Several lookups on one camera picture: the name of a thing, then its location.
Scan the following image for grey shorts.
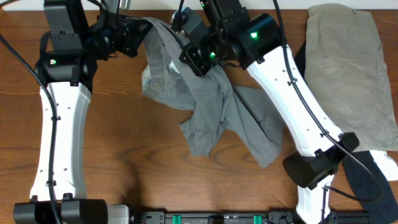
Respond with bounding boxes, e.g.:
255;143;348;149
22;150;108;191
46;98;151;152
142;17;284;168

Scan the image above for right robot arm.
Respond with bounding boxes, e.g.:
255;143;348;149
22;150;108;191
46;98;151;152
172;1;359;223

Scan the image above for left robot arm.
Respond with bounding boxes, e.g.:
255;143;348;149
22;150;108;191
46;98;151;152
14;0;152;223

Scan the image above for black garment with logo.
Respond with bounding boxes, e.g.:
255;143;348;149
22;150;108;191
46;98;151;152
294;41;306;77

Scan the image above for khaki shorts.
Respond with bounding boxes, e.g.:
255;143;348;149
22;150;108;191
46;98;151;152
304;4;397;151

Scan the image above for dark navy garment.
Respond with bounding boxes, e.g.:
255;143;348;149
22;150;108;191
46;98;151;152
343;151;397;224

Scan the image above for white garment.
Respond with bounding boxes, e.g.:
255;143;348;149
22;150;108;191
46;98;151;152
370;150;398;181

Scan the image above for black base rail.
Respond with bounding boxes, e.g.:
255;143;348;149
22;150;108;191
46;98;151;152
130;211;375;224

